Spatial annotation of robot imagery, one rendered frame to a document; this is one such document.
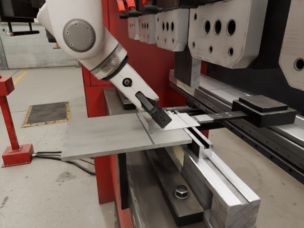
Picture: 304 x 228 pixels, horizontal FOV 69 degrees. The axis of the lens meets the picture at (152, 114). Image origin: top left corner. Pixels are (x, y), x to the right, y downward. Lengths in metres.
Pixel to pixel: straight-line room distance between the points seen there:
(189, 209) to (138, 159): 0.24
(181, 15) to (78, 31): 0.19
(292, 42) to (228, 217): 0.27
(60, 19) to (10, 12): 1.19
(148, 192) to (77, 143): 0.19
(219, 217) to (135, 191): 0.20
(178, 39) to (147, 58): 0.93
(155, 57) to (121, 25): 0.27
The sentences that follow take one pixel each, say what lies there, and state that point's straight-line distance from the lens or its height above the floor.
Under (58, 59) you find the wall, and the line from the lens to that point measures 7.65.
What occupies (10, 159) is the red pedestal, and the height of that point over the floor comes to 0.06.
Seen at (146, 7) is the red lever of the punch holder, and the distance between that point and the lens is 0.53.
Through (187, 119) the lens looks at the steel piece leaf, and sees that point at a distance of 0.57.
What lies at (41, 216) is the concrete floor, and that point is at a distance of 1.84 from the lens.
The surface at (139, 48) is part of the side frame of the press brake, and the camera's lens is 1.35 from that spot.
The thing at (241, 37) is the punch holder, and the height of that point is 1.21.
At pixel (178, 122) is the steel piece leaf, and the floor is 1.00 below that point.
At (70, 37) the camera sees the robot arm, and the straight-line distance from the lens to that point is 0.36.
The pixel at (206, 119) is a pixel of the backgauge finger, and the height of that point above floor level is 1.00.
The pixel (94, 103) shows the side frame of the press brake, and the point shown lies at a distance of 1.39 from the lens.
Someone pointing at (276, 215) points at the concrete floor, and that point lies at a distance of 1.90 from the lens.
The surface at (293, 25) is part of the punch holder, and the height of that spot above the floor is 1.22.
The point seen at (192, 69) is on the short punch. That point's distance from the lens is 0.47.
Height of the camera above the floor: 1.22
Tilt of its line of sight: 22 degrees down
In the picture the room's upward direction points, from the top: straight up
